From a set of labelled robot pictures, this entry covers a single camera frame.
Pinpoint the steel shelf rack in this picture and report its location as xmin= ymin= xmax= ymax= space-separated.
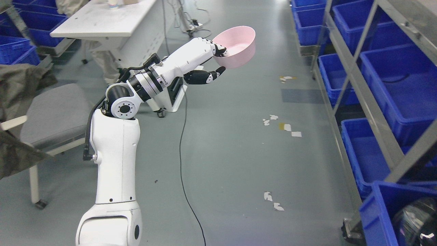
xmin=312 ymin=0 xmax=436 ymax=246

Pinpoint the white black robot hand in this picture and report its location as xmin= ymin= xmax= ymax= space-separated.
xmin=154 ymin=38 xmax=228 ymax=85

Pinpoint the pink ikea bowl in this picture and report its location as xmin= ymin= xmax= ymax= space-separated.
xmin=212 ymin=26 xmax=256 ymax=69

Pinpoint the black round robot vacuum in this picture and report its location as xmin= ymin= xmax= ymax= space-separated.
xmin=392 ymin=197 xmax=437 ymax=246

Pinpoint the blue bin lower left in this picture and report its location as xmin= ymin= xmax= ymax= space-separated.
xmin=359 ymin=181 xmax=436 ymax=246

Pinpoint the white desk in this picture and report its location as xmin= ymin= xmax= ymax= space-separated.
xmin=50 ymin=0 xmax=181 ymax=67

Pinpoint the grey office chair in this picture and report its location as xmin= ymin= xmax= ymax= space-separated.
xmin=1 ymin=83 xmax=91 ymax=209

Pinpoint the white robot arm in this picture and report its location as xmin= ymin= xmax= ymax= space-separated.
xmin=75 ymin=54 xmax=162 ymax=246

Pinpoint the black floor cable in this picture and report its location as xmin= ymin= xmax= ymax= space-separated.
xmin=179 ymin=91 xmax=207 ymax=246

